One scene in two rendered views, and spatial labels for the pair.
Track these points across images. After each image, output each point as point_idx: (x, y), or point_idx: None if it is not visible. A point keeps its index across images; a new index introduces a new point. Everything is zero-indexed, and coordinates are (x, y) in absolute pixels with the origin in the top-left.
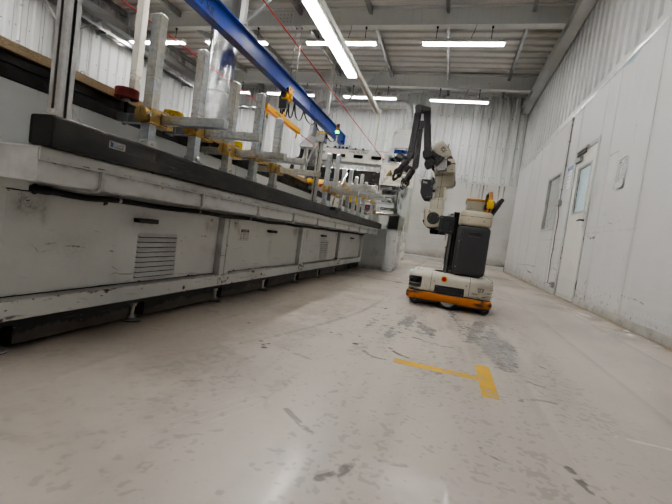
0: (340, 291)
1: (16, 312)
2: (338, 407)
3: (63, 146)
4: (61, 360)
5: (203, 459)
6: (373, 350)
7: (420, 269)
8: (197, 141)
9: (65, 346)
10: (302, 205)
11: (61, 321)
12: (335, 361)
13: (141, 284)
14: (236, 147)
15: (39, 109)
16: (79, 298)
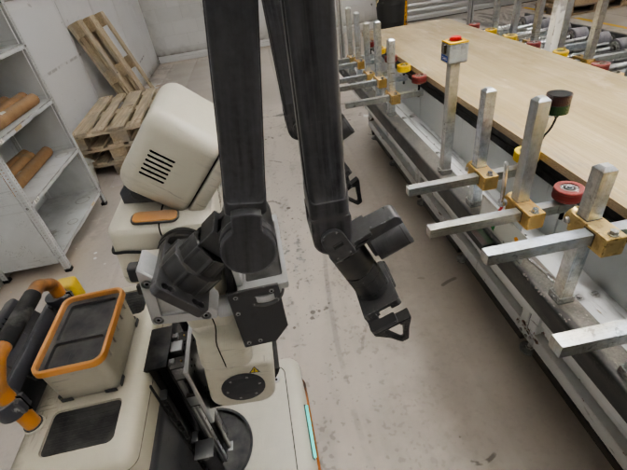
0: (425, 360)
1: (371, 127)
2: (268, 169)
3: (339, 72)
4: (356, 145)
5: (285, 147)
6: (275, 207)
7: (279, 378)
8: (356, 69)
9: (369, 146)
10: (410, 155)
11: (380, 141)
12: (285, 187)
13: (389, 145)
14: (365, 72)
15: None
16: (378, 134)
